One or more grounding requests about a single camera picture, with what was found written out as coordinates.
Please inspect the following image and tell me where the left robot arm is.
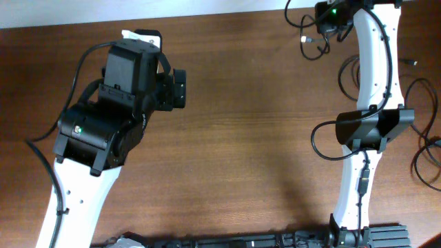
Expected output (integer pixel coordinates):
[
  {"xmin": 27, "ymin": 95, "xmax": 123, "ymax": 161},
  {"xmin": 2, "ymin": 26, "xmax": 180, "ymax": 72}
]
[{"xmin": 37, "ymin": 39, "xmax": 187, "ymax": 247}]

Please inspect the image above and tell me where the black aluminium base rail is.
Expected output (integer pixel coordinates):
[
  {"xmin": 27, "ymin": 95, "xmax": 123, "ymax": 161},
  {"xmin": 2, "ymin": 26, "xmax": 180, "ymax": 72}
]
[{"xmin": 91, "ymin": 223, "xmax": 411, "ymax": 248}]

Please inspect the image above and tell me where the black long cable edge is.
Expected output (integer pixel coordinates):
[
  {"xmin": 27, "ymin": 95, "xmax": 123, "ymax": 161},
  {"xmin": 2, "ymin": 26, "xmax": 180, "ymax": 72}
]
[{"xmin": 403, "ymin": 77, "xmax": 441, "ymax": 193}]

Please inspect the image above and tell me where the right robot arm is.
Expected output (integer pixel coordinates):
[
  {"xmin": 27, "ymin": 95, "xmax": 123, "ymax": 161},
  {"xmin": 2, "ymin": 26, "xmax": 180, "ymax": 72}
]
[{"xmin": 294, "ymin": 1, "xmax": 414, "ymax": 247}]

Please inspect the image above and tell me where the black USB cable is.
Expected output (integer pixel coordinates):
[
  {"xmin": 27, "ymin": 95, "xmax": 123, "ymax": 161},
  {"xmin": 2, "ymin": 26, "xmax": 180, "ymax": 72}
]
[{"xmin": 337, "ymin": 54, "xmax": 418, "ymax": 103}]

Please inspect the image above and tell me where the black thin looped cable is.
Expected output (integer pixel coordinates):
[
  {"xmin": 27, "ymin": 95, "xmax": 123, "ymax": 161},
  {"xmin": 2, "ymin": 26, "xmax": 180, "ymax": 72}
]
[{"xmin": 298, "ymin": 14, "xmax": 354, "ymax": 62}]

